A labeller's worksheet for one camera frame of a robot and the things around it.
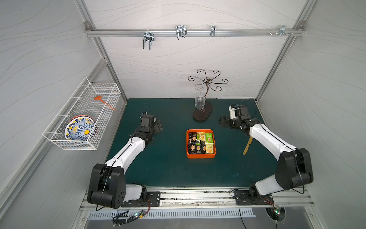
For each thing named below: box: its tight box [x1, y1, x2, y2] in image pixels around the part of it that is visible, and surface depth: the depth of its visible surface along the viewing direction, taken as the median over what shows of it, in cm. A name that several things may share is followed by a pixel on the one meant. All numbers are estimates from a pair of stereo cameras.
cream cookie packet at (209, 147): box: [205, 142, 214, 154], surface depth 92 cm
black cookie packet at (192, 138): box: [187, 132, 199, 145], surface depth 96 cm
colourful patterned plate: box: [64, 114, 98, 141], surface depth 62 cm
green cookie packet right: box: [204, 132, 214, 144], surface depth 96 cm
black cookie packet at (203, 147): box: [200, 139, 207, 155], surface depth 92 cm
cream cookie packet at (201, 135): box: [197, 131, 206, 142], surface depth 97 cm
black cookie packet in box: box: [187, 143, 197, 154], surface depth 91 cm
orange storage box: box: [185, 128, 217, 159], surface depth 92 cm
